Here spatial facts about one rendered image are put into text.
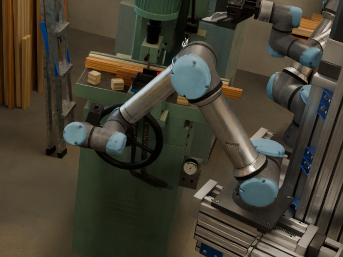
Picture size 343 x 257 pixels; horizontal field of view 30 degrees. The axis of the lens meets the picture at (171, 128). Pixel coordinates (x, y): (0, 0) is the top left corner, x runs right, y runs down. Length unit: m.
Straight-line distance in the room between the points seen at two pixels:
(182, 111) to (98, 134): 0.59
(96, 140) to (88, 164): 0.74
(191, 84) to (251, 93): 2.97
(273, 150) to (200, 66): 0.43
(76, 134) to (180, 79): 0.41
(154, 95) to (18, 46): 2.06
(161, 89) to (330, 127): 0.57
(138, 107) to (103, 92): 0.52
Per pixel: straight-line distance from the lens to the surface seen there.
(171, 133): 2.61
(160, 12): 2.49
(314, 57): 2.32
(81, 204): 2.92
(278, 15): 2.37
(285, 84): 2.59
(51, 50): 3.44
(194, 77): 1.82
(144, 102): 2.08
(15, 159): 3.71
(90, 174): 2.81
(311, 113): 2.23
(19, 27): 3.97
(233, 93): 2.66
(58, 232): 3.23
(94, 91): 2.60
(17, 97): 4.17
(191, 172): 2.62
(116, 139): 2.04
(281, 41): 2.39
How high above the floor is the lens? 2.12
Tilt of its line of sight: 31 degrees down
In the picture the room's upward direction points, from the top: 10 degrees clockwise
